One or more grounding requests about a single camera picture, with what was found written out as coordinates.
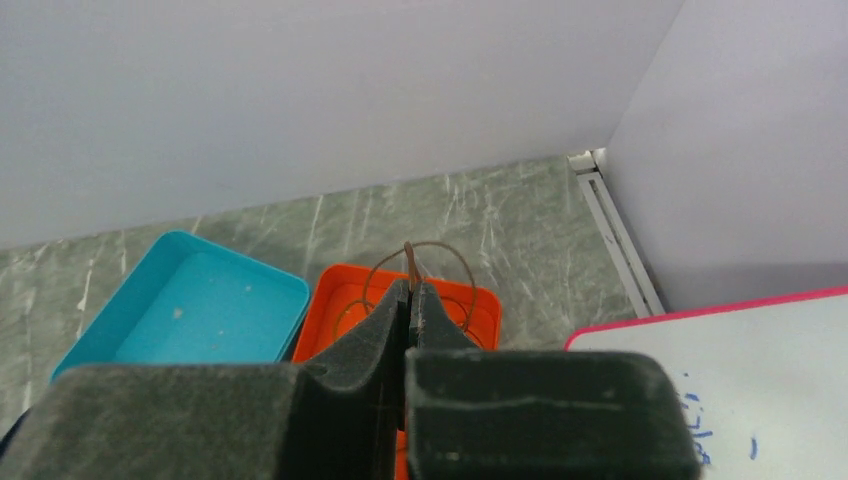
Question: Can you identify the pink framed whiteboard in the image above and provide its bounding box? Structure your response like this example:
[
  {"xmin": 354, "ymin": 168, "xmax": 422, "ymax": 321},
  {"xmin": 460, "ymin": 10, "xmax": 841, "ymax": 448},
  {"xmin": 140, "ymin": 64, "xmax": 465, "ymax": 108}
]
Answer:
[{"xmin": 566, "ymin": 287, "xmax": 847, "ymax": 479}]

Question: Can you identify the teal box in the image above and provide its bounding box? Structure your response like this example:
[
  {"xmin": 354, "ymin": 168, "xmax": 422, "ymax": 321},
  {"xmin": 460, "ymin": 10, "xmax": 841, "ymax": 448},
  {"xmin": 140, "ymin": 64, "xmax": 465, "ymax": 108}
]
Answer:
[{"xmin": 51, "ymin": 230, "xmax": 311, "ymax": 380}]

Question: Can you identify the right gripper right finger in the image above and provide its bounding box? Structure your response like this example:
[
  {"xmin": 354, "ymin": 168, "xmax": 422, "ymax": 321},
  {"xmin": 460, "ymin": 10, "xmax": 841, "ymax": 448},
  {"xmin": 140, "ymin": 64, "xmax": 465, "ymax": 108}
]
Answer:
[{"xmin": 405, "ymin": 283, "xmax": 702, "ymax": 479}]

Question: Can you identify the white corner rail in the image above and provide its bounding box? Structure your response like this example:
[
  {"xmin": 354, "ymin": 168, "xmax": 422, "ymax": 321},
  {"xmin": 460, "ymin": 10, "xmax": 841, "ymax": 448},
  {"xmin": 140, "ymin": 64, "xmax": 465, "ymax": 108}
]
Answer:
[{"xmin": 566, "ymin": 148, "xmax": 666, "ymax": 318}]

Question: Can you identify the orange box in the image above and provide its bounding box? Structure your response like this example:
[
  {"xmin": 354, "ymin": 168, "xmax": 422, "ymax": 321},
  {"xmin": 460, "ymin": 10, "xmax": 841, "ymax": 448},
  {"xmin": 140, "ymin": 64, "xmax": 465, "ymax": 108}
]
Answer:
[{"xmin": 282, "ymin": 264, "xmax": 503, "ymax": 479}]

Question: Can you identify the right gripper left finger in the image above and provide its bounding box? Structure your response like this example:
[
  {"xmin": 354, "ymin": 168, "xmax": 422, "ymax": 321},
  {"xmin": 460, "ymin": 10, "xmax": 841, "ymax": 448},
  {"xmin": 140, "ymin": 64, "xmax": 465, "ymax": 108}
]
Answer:
[{"xmin": 1, "ymin": 280, "xmax": 410, "ymax": 479}]

